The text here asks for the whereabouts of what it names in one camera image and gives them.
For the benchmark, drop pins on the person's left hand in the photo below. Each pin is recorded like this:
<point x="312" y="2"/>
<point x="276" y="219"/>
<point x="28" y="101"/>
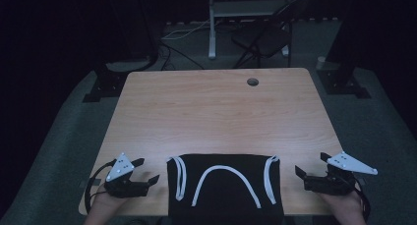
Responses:
<point x="105" y="203"/>

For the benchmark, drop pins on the black tank top white trim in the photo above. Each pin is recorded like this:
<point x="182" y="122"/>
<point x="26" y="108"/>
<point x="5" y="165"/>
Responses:
<point x="226" y="192"/>

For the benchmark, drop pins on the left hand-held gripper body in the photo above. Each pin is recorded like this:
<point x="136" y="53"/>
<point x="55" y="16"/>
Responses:
<point x="126" y="187"/>

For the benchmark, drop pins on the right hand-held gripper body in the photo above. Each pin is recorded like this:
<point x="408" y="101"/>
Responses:
<point x="327" y="184"/>

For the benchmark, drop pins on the black stand base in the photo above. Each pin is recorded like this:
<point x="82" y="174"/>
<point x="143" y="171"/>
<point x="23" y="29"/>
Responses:
<point x="105" y="84"/>
<point x="341" y="82"/>

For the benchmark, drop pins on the person's right hand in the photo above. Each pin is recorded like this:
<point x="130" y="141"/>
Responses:
<point x="344" y="203"/>

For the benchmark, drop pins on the grey tape strip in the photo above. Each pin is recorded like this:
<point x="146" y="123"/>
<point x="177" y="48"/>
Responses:
<point x="96" y="182"/>

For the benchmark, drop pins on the black folding chair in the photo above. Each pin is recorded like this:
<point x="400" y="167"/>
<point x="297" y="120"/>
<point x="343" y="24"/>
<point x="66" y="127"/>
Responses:
<point x="265" y="40"/>

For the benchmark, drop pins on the white metal stand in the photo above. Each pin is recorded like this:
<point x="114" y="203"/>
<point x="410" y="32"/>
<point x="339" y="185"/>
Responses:
<point x="212" y="38"/>

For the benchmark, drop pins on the white roll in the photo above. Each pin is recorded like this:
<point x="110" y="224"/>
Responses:
<point x="321" y="63"/>

